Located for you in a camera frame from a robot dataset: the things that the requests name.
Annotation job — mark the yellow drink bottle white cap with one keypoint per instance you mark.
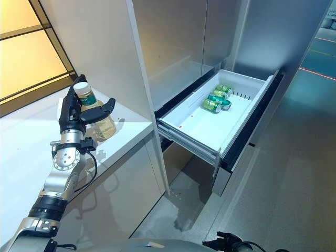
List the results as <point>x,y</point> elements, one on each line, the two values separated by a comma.
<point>105,128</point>

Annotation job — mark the green drink can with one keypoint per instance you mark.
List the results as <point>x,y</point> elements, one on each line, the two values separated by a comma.
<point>220,102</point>
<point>211,105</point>
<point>223,88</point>
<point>220,94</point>

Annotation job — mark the white counter cabinet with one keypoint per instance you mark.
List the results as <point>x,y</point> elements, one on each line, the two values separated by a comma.
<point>31,131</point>

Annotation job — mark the grey robot torso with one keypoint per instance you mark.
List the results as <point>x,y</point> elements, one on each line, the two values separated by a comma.
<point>162,248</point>

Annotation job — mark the black framed orange window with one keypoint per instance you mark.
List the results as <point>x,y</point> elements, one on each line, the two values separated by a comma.
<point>56,39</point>

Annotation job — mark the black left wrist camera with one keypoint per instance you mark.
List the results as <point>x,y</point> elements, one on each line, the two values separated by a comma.
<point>88,144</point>

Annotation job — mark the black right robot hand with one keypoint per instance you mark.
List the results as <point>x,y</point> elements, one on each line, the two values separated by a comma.
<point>227,242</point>

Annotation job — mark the stainless steel fridge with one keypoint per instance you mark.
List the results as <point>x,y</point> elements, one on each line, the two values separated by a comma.
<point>178,39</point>

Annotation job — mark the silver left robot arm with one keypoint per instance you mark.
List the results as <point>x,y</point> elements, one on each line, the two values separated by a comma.
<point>56,181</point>

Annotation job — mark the steel fridge drawer front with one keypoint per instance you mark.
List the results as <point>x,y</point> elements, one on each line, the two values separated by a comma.
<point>257,118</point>

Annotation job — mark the white fridge drawer bin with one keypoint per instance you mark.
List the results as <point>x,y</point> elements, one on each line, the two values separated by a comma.
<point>204,128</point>

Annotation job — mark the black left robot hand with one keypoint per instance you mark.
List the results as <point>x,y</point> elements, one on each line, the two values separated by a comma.
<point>71,115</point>

